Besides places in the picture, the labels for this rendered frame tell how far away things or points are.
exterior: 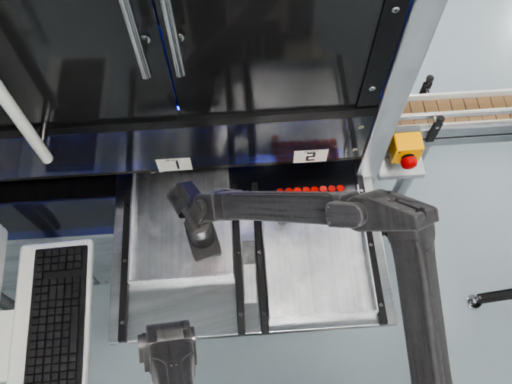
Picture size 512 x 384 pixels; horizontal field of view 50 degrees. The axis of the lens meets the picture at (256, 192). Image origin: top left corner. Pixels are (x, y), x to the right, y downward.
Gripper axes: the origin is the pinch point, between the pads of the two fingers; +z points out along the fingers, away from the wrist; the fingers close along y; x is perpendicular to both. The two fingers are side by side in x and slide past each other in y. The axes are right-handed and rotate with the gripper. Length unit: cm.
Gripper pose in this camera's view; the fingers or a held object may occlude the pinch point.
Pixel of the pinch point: (206, 249)
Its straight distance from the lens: 136.8
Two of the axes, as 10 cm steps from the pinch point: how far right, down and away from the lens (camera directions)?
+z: 0.1, 4.1, 9.1
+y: -3.1, -8.7, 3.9
